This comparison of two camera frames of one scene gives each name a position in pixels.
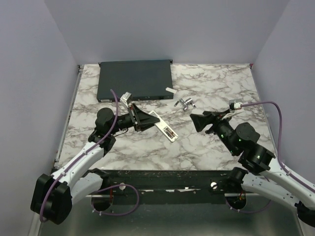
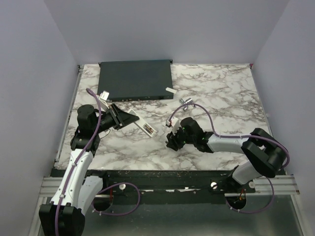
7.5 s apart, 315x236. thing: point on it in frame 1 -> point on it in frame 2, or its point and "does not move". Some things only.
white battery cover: (170, 90) does not move
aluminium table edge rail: (68, 118) does not move
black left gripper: (143, 120) -> (121, 118)
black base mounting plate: (163, 187) does not move
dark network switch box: (145, 79) does not move
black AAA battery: (168, 133) -> (148, 130)
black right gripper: (201, 121) -> (173, 142)
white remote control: (162, 127) -> (143, 125)
